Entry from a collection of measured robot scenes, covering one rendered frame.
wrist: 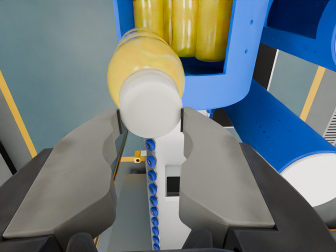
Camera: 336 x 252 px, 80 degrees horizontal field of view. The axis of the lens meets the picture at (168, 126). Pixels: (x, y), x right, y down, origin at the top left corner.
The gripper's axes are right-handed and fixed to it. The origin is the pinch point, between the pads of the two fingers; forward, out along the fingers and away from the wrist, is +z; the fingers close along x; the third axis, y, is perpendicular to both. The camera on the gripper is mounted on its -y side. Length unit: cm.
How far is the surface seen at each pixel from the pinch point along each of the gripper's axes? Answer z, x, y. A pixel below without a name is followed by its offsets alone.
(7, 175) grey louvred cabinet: 132, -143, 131
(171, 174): 46, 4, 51
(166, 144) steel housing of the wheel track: 51, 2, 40
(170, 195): 36, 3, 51
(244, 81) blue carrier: 23.8, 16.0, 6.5
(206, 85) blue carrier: 20.3, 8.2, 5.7
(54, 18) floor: 145, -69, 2
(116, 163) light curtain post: 69, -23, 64
